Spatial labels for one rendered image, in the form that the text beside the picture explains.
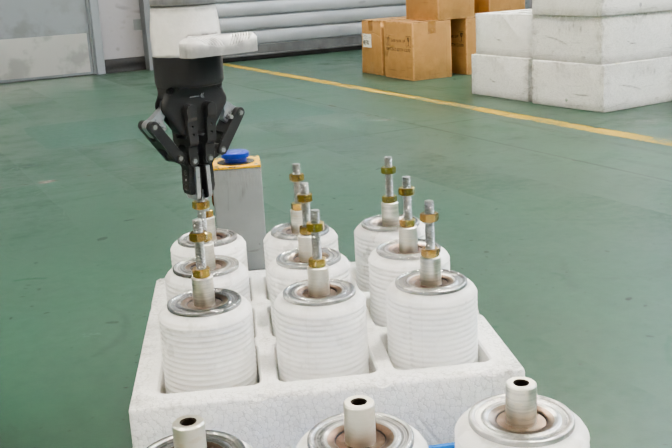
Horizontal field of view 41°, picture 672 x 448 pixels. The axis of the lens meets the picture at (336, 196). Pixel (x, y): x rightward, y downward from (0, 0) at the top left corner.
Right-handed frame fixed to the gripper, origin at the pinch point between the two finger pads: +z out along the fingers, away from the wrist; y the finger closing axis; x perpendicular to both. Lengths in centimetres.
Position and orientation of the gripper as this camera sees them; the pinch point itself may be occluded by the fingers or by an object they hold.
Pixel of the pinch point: (198, 180)
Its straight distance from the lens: 102.8
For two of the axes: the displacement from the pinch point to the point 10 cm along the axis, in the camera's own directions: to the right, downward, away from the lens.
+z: 0.5, 9.7, 2.4
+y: -7.4, 2.0, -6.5
